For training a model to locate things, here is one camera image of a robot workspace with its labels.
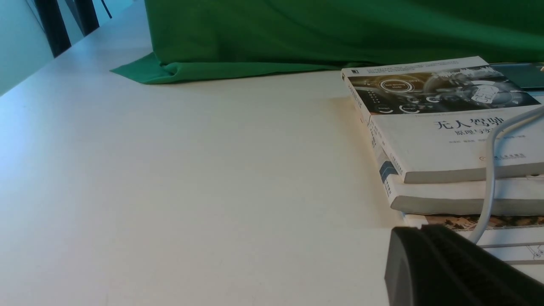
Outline white power cable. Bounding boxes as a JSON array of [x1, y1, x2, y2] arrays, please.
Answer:
[[469, 105, 544, 245]]

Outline top white book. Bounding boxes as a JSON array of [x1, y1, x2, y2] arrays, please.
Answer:
[[341, 57, 544, 184]]

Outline green backdrop cloth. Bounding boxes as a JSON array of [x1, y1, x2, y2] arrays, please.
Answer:
[[113, 0, 544, 85]]

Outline bottom circuit pattern book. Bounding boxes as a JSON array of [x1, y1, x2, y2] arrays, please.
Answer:
[[483, 244, 544, 265]]

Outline dark chair legs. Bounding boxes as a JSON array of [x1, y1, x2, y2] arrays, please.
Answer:
[[26, 0, 113, 58]]

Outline silver desk cable hatch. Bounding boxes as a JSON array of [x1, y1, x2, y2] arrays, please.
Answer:
[[491, 62, 544, 91]]

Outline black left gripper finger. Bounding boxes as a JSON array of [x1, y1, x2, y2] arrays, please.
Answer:
[[384, 225, 544, 306]]

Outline white book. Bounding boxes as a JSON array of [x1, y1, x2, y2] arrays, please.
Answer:
[[361, 115, 544, 216], [341, 57, 544, 184]]

